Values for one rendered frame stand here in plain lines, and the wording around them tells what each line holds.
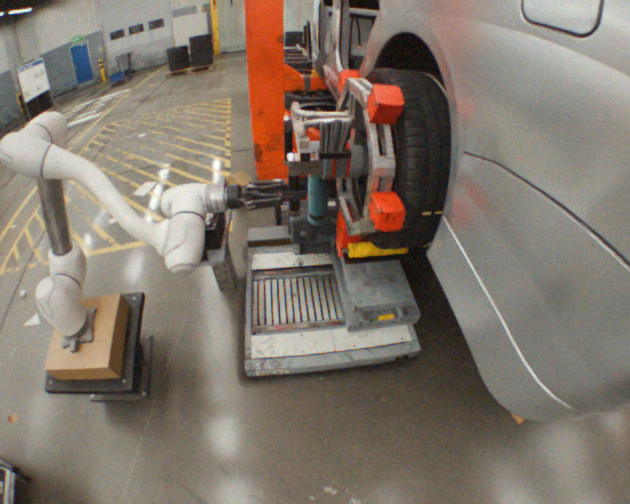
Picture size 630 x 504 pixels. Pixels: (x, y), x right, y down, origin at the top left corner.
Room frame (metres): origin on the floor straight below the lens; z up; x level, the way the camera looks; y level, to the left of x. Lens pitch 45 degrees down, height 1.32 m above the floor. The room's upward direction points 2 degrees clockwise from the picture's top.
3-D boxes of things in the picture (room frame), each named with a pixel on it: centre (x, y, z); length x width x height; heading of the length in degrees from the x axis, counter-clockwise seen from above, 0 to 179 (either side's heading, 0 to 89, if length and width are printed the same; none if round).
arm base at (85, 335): (0.41, 0.98, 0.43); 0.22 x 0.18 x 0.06; 22
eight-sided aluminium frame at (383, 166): (0.96, -0.14, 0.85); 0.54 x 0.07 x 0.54; 8
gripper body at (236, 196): (0.73, 0.22, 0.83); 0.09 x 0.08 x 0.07; 98
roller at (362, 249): (0.85, -0.26, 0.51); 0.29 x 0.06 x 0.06; 98
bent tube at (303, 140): (0.84, -0.03, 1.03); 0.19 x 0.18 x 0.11; 98
